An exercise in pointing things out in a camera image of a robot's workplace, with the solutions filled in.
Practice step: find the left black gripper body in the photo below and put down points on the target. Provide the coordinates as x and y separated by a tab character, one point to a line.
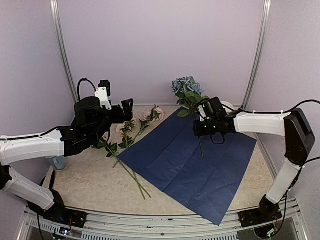
101	127

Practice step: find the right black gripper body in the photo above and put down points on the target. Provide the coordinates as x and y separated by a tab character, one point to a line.
210	128

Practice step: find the pink fake rose stem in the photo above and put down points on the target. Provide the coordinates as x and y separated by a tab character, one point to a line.
127	142

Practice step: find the pink fake peony stem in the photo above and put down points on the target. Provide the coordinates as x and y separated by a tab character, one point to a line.
155	114

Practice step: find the small pink rose stem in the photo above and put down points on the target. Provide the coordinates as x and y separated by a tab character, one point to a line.
111	149

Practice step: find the blue fake hydrangea flower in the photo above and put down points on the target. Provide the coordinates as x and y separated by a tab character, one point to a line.
189	94

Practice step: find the blue wrapping paper sheet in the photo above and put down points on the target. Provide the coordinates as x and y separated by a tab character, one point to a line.
203	174

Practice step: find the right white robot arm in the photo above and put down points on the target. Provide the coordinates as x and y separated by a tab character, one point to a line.
286	137

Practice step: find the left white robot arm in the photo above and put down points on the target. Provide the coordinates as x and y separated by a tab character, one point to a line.
26	147

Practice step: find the white ceramic bowl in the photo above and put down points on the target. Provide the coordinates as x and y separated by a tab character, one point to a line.
228	103

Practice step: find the blue paper cup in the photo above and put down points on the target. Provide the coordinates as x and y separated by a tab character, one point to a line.
58	162

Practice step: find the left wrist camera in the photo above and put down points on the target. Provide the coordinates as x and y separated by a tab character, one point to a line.
103	92

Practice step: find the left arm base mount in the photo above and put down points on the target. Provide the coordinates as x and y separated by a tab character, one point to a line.
58	213

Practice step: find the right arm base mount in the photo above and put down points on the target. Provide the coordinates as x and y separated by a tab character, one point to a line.
267	211

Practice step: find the aluminium front frame rail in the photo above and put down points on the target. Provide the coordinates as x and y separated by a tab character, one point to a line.
113	226

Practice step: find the left aluminium corner post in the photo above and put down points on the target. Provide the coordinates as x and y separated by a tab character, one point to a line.
54	6

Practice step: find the aluminium corner post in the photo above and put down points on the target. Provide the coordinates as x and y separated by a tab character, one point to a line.
258	53
54	6

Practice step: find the right aluminium corner post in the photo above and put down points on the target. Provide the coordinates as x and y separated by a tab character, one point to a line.
258	53

